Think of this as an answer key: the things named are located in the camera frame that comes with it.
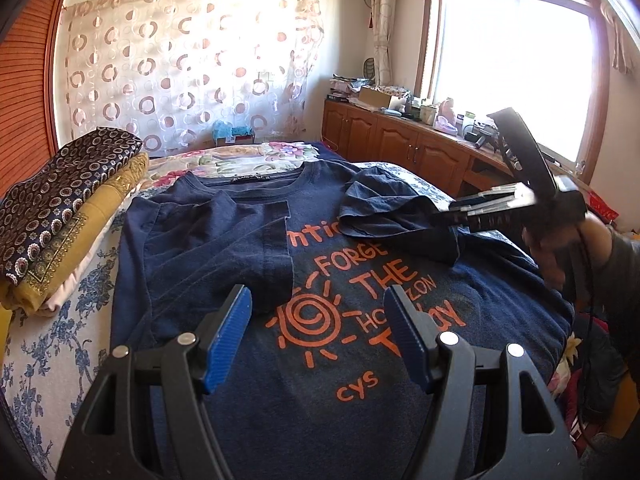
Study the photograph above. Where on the yellow pillow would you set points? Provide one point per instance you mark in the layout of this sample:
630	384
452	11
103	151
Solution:
5	321

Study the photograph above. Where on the navy blue printed t-shirt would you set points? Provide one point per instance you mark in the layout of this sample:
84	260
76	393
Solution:
510	302

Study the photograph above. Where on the mustard folded cloth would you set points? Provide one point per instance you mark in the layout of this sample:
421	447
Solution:
54	275

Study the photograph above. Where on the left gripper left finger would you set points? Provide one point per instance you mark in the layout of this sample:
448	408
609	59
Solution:
113	433

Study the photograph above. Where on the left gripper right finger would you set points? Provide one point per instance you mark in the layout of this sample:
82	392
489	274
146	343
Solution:
523	433

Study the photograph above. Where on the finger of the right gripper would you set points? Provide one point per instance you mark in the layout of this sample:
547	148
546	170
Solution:
510	196
480	220

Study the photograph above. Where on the cardboard box on cabinet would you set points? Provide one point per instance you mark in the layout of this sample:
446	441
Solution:
381	98

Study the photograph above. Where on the sheer circle-patterned curtain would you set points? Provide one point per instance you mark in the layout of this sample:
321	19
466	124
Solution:
166	70

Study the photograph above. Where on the wooden window frame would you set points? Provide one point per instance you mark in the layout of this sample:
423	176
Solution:
547	59

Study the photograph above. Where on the colourful floral quilt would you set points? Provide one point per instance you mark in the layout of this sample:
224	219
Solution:
235	160

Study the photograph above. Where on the beige side curtain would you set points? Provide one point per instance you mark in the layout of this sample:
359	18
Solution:
382	14

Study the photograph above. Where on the dark patterned folded cloth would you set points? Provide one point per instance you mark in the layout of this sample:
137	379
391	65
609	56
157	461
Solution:
35	210

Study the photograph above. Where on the wooden headboard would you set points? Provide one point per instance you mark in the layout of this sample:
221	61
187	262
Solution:
28	136

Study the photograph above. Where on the blue floral bed sheet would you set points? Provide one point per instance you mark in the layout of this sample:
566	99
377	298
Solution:
55	339

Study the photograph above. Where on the wooden side cabinet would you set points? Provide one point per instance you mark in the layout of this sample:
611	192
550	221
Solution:
454	165

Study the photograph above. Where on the blue item by curtain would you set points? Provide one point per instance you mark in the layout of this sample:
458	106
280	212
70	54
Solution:
224	133

